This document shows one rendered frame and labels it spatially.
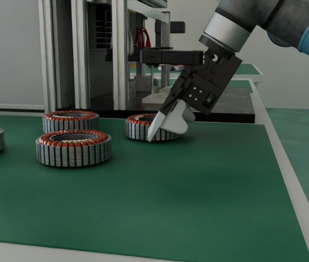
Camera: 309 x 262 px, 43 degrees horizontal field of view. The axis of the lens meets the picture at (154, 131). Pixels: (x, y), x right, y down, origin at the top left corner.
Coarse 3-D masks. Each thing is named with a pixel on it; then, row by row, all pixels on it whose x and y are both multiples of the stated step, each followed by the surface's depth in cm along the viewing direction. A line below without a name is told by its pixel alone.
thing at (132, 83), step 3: (129, 81) 113; (132, 81) 115; (135, 81) 118; (129, 84) 112; (132, 84) 115; (135, 84) 118; (129, 87) 112; (132, 87) 115; (135, 87) 118; (129, 90) 112; (132, 90) 115; (135, 90) 118; (129, 93) 112; (132, 93) 115; (135, 93) 118; (129, 96) 112; (132, 96) 116; (135, 96) 119; (129, 99) 112
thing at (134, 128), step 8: (128, 120) 74; (136, 120) 73; (144, 120) 78; (152, 120) 79; (128, 128) 73; (136, 128) 71; (144, 128) 71; (128, 136) 74; (136, 136) 72; (144, 136) 71; (160, 136) 71; (168, 136) 71; (176, 136) 72
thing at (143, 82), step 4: (136, 76) 135; (140, 76) 135; (144, 76) 135; (148, 76) 135; (136, 80) 136; (140, 80) 135; (144, 80) 135; (148, 80) 135; (136, 84) 136; (140, 84) 136; (144, 84) 135; (148, 84) 135; (136, 88) 136; (140, 88) 136; (144, 88) 136; (148, 88) 136
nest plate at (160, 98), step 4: (148, 96) 113; (152, 96) 113; (156, 96) 113; (160, 96) 113; (164, 96) 113; (144, 100) 108; (148, 100) 107; (152, 100) 107; (156, 100) 107; (160, 100) 107; (164, 100) 107
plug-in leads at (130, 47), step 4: (112, 40) 112; (128, 40) 110; (112, 44) 113; (128, 44) 110; (132, 44) 113; (128, 48) 110; (132, 48) 113; (108, 52) 112; (112, 52) 112; (128, 52) 111; (132, 52) 113
